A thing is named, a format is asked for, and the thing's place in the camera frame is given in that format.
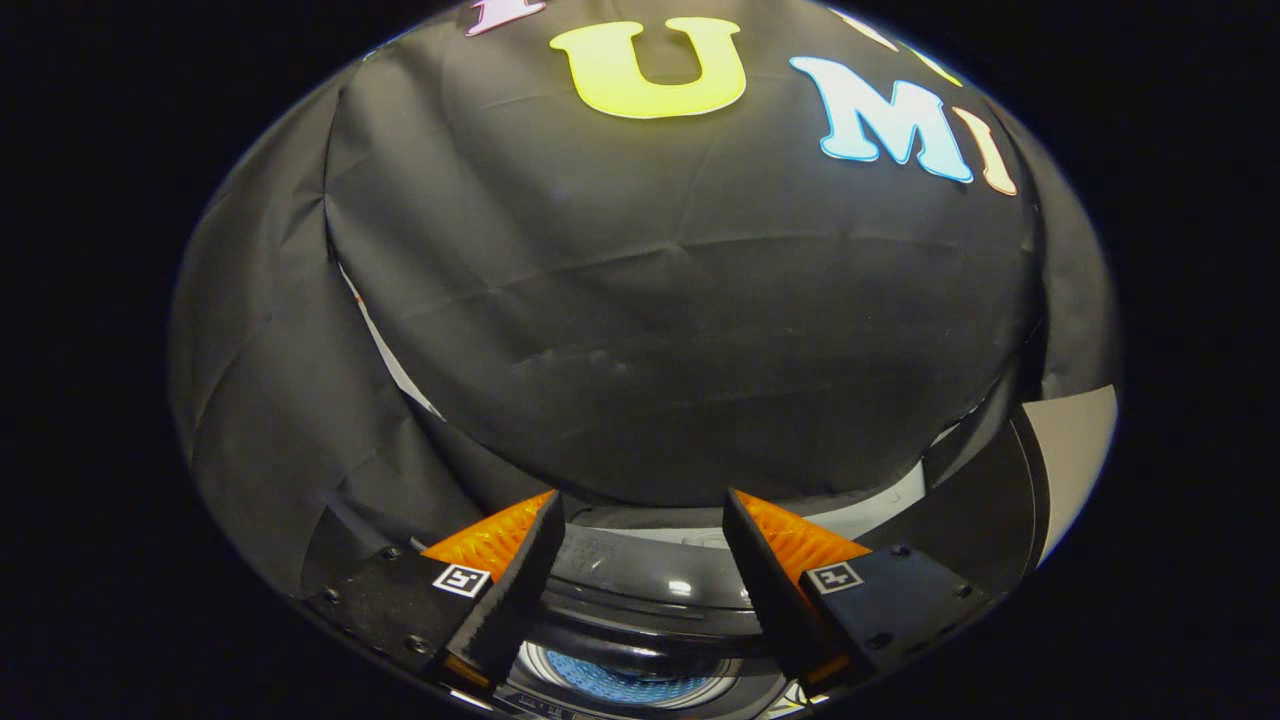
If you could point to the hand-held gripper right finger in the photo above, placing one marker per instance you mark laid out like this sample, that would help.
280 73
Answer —
765 590

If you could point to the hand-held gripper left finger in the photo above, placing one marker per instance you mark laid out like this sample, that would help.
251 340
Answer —
515 590

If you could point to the grey washing machine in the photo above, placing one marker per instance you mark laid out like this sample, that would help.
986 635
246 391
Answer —
790 703

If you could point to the black backdrop cloth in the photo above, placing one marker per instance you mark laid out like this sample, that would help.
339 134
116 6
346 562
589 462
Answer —
640 330

